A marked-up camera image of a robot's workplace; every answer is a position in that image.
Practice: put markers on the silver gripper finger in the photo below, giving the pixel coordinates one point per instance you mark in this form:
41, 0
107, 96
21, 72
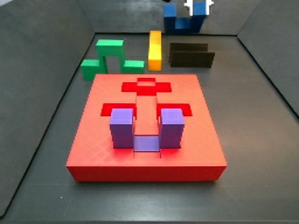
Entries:
209, 4
189, 5

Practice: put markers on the blue U-shaped block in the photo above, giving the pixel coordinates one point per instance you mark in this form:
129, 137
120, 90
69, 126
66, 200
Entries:
184, 25

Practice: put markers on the black regrasp fixture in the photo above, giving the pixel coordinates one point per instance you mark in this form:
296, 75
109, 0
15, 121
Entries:
190, 55

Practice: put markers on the red base fixture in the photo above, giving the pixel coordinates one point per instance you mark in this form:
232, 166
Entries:
97, 162

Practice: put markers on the yellow long bar block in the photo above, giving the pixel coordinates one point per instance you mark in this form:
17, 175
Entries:
156, 55

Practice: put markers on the purple U-shaped block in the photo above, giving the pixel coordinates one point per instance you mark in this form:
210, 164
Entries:
148, 133

